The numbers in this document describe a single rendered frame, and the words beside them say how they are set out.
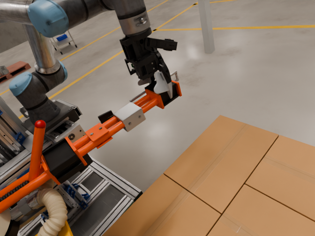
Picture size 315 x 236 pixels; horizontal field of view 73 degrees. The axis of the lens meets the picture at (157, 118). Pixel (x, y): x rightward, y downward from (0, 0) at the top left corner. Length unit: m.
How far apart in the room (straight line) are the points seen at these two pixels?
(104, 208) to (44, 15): 1.44
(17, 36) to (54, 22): 11.06
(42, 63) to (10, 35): 10.41
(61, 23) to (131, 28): 0.16
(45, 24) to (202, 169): 1.02
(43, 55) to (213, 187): 1.03
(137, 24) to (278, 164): 1.00
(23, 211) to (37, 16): 0.46
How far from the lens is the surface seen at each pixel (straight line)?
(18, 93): 1.16
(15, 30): 11.60
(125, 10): 0.56
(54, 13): 0.55
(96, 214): 1.75
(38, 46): 1.07
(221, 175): 1.22
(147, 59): 0.59
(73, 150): 0.57
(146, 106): 0.63
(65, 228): 0.63
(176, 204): 1.17
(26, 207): 0.65
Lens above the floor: 1.55
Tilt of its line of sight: 37 degrees down
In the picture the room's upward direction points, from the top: 20 degrees counter-clockwise
